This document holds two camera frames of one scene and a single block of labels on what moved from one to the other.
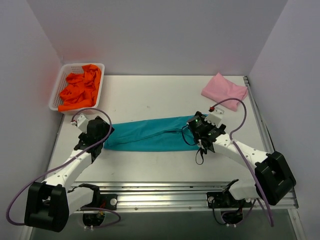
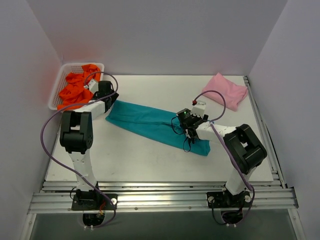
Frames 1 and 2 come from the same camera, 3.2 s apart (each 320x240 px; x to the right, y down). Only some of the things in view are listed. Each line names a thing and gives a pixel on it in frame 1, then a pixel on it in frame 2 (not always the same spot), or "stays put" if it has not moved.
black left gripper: x=105 y=130 → x=114 y=96
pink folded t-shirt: x=219 y=88 stays put
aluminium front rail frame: x=184 y=197 stays put
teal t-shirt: x=164 y=135 → x=159 y=125
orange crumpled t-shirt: x=82 y=89 stays put
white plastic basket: x=61 y=85 stays put
